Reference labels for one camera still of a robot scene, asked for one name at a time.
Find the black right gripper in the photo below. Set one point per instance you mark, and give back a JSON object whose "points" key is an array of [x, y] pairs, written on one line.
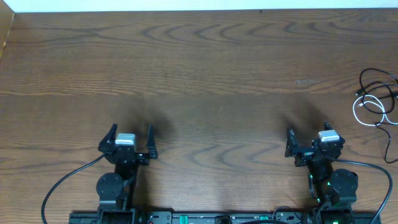
{"points": [[311, 152]]}

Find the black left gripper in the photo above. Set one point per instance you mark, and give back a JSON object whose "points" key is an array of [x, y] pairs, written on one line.
{"points": [[126, 152]]}

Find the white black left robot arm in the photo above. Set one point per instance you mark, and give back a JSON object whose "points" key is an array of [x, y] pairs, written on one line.
{"points": [[116, 189]]}

